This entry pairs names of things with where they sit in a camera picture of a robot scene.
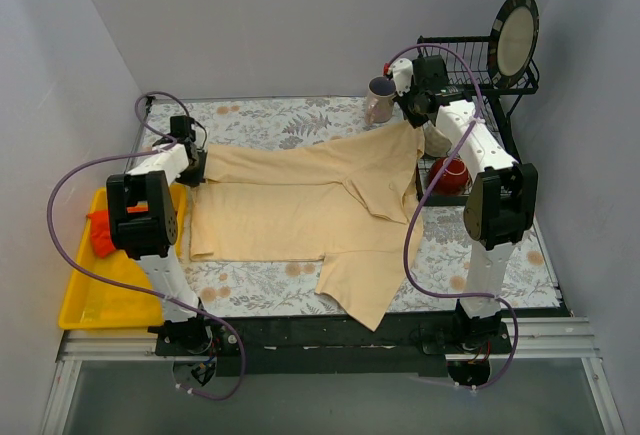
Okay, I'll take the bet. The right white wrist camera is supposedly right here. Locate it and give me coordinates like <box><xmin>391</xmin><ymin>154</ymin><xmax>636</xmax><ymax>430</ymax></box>
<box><xmin>384</xmin><ymin>58</ymin><xmax>414</xmax><ymax>96</ymax></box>

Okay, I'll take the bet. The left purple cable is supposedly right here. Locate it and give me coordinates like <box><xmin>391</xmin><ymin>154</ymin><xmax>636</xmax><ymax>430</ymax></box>
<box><xmin>46</xmin><ymin>89</ymin><xmax>247</xmax><ymax>401</ymax></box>

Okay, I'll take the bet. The yellow plastic tray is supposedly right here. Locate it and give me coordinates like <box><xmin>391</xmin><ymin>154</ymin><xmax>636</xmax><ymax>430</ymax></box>
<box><xmin>57</xmin><ymin>185</ymin><xmax>189</xmax><ymax>331</ymax></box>

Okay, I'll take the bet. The black rimmed beige plate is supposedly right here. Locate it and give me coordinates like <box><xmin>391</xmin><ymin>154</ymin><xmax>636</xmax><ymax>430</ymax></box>
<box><xmin>487</xmin><ymin>0</ymin><xmax>539</xmax><ymax>89</ymax></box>

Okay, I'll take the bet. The red bowl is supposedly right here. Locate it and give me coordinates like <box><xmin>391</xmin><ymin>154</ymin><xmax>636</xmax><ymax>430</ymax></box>
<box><xmin>427</xmin><ymin>157</ymin><xmax>470</xmax><ymax>196</ymax></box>

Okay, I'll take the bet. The orange red cloth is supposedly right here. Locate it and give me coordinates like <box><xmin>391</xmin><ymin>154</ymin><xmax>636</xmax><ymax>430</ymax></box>
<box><xmin>87</xmin><ymin>209</ymin><xmax>116</xmax><ymax>258</ymax></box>

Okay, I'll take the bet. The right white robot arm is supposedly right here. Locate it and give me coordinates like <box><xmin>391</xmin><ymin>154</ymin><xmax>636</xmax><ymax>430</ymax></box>
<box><xmin>385</xmin><ymin>56</ymin><xmax>538</xmax><ymax>353</ymax></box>

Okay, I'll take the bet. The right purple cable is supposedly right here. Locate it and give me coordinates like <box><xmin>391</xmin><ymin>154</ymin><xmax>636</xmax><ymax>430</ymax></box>
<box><xmin>387</xmin><ymin>44</ymin><xmax>520</xmax><ymax>390</ymax></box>

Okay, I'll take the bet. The beige t shirt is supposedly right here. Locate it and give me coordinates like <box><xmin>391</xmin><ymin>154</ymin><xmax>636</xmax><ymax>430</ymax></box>
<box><xmin>190</xmin><ymin>121</ymin><xmax>425</xmax><ymax>330</ymax></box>

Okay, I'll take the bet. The cream ceramic cup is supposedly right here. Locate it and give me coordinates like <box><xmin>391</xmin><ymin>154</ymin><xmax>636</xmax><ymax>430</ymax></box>
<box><xmin>423</xmin><ymin>122</ymin><xmax>452</xmax><ymax>158</ymax></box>

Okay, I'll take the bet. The purple cable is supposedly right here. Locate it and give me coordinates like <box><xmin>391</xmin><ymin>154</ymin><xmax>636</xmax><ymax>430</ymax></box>
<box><xmin>46</xmin><ymin>89</ymin><xmax>247</xmax><ymax>401</ymax></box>
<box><xmin>387</xmin><ymin>44</ymin><xmax>520</xmax><ymax>390</ymax></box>

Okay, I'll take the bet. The pink ceramic mug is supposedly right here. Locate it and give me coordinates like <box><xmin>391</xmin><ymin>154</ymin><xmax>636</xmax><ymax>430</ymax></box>
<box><xmin>364</xmin><ymin>76</ymin><xmax>396</xmax><ymax>125</ymax></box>

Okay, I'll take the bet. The floral table mat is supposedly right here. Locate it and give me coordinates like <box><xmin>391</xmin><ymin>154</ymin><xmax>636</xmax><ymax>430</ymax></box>
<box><xmin>127</xmin><ymin>95</ymin><xmax>561</xmax><ymax>317</ymax></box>

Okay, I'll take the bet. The black wire dish rack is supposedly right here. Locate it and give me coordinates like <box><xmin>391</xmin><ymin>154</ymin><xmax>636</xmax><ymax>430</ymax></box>
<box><xmin>412</xmin><ymin>34</ymin><xmax>541</xmax><ymax>208</ymax></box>

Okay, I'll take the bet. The aluminium frame rail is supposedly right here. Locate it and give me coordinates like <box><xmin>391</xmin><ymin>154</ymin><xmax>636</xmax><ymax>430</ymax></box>
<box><xmin>54</xmin><ymin>309</ymin><xmax>624</xmax><ymax>434</ymax></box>

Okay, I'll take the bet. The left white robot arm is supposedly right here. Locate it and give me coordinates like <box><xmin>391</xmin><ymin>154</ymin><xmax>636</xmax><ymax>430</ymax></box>
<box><xmin>106</xmin><ymin>115</ymin><xmax>213</xmax><ymax>355</ymax></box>

